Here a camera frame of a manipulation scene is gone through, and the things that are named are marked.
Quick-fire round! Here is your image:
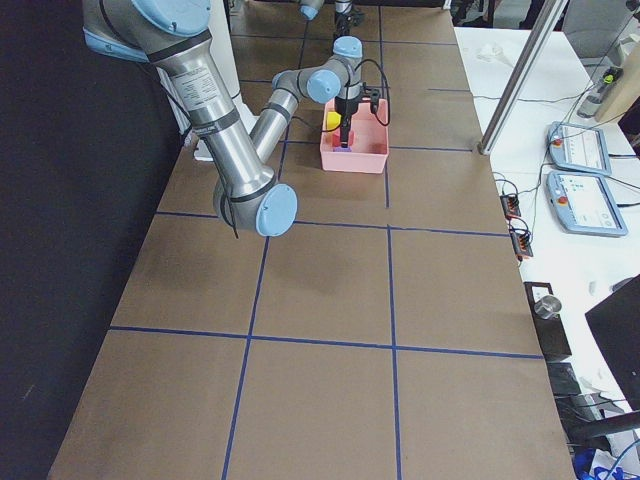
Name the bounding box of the far teach pendant tablet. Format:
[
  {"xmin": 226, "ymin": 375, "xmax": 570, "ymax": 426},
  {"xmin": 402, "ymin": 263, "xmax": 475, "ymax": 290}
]
[{"xmin": 547, "ymin": 122, "xmax": 612, "ymax": 176}]

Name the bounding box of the teach pendant tablet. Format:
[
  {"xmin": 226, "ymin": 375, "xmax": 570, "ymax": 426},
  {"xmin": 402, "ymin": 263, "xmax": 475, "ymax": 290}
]
[
  {"xmin": 547, "ymin": 122, "xmax": 612, "ymax": 176},
  {"xmin": 546, "ymin": 170, "xmax": 628, "ymax": 238}
]

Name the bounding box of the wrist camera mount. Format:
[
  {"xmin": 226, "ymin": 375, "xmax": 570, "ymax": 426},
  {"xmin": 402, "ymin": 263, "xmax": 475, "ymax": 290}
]
[{"xmin": 361, "ymin": 85, "xmax": 381, "ymax": 105}]

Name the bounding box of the aluminium frame post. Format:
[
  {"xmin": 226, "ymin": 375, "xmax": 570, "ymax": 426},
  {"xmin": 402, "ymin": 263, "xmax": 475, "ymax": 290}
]
[{"xmin": 478, "ymin": 0, "xmax": 568, "ymax": 155}]

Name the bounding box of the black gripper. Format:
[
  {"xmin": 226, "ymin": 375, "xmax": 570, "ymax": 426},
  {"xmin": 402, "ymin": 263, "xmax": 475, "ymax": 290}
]
[
  {"xmin": 334, "ymin": 97, "xmax": 358, "ymax": 147},
  {"xmin": 334, "ymin": 13, "xmax": 363, "ymax": 35}
]

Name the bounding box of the red foam block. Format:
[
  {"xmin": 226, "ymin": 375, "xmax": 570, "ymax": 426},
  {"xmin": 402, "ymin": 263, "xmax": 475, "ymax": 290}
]
[{"xmin": 332, "ymin": 129, "xmax": 354, "ymax": 151}]

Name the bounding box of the pink plastic bin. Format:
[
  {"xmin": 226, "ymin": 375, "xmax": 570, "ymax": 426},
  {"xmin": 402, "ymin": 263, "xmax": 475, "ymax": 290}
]
[{"xmin": 319, "ymin": 99, "xmax": 389, "ymax": 174}]

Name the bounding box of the yellow foam block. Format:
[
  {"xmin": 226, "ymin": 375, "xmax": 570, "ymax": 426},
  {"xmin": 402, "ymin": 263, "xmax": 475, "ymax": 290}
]
[{"xmin": 325, "ymin": 111, "xmax": 342, "ymax": 131}]

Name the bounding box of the white mounting pillar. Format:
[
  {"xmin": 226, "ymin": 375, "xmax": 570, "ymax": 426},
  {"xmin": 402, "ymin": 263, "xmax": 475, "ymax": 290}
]
[{"xmin": 192, "ymin": 0, "xmax": 244, "ymax": 162}]

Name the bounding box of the metal cup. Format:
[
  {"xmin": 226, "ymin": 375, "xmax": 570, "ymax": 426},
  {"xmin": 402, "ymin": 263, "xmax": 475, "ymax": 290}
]
[{"xmin": 533, "ymin": 295, "xmax": 562, "ymax": 320}]

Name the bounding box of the near teach pendant tablet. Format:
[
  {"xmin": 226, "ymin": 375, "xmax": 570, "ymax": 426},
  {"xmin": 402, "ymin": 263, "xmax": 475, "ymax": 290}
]
[{"xmin": 546, "ymin": 170, "xmax": 628, "ymax": 238}]

